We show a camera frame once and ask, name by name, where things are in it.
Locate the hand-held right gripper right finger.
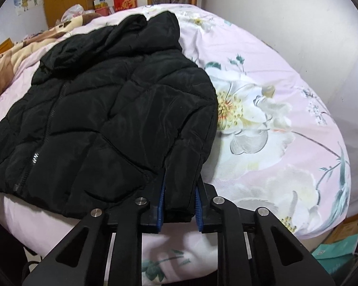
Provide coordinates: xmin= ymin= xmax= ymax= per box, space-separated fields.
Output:
xmin=194 ymin=180 xmax=336 ymax=286

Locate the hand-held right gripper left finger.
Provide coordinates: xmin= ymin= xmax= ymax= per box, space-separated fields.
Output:
xmin=22 ymin=181 xmax=168 ymax=286

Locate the black puffer jacket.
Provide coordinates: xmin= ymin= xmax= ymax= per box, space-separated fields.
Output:
xmin=0 ymin=10 xmax=218 ymax=223

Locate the teal box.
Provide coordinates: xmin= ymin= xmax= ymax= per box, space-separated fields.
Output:
xmin=311 ymin=232 xmax=358 ymax=278

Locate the pink floral bed cover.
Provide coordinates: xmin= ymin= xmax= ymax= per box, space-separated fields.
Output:
xmin=0 ymin=3 xmax=351 ymax=284

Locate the red gift box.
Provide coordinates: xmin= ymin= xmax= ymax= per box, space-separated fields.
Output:
xmin=113 ymin=0 xmax=137 ymax=13

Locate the brown dog print blanket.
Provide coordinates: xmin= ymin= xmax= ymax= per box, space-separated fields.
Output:
xmin=0 ymin=11 xmax=111 ymax=117

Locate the white plastic bag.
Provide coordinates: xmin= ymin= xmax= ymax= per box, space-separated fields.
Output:
xmin=61 ymin=4 xmax=84 ymax=21

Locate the wooden headboard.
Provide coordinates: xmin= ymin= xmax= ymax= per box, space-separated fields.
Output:
xmin=0 ymin=37 xmax=14 ymax=58

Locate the wooden wardrobe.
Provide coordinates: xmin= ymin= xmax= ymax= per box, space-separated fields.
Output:
xmin=42 ymin=0 xmax=96 ymax=29

